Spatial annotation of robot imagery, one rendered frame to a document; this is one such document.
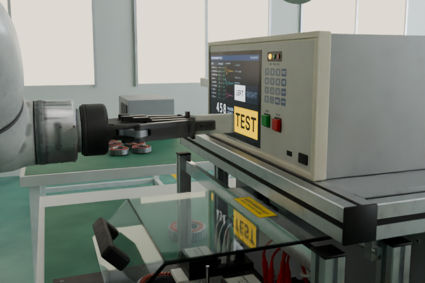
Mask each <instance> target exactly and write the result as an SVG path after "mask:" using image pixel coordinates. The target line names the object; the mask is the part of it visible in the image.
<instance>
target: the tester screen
mask: <svg viewBox="0 0 425 283"><path fill-rule="evenodd" d="M235 85H245V86H250V87H258V105H257V104H251V103H248V102H242V101H239V100H235ZM216 101H218V102H222V103H225V104H226V113H232V114H234V106H237V107H241V108H244V109H249V110H252V111H257V112H258V123H259V54H258V55H231V56H211V114H220V113H218V112H216ZM233 134H235V135H238V136H241V137H242V138H245V139H248V140H250V141H252V142H255V143H258V125H257V140H255V139H253V138H250V137H248V136H245V135H242V134H240V133H237V132H234V133H233Z"/></svg>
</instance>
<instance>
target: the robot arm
mask: <svg viewBox="0 0 425 283"><path fill-rule="evenodd" d="M23 91H24V72H23V61H22V54H21V50H20V44H19V41H18V36H17V33H16V30H15V26H14V24H13V22H12V20H11V18H10V16H9V14H8V12H7V11H6V9H5V8H4V6H3V5H2V4H1V2H0V173H2V172H10V171H15V170H18V169H21V168H23V167H27V166H34V165H37V164H38V165H46V164H57V163H64V162H76V161H77V159H78V153H80V152H81V153H82V155H84V157H85V156H95V155H106V154H107V153H108V150H109V141H110V140H121V143H133V142H134V143H143V142H149V141H155V140H166V139H172V138H184V137H190V138H191V139H195V135H206V134H217V133H234V132H235V115H234V114H232V113H224V114H195V115H190V111H185V116H183V115H181V114H178V115H143V114H141V115H129V114H118V118H112V119H108V112H107V109H106V106H105V105H104V104H82V105H80V106H79V109H76V107H75V102H74V101H73V100H35V101H33V100H25V99H24V98H23Z"/></svg>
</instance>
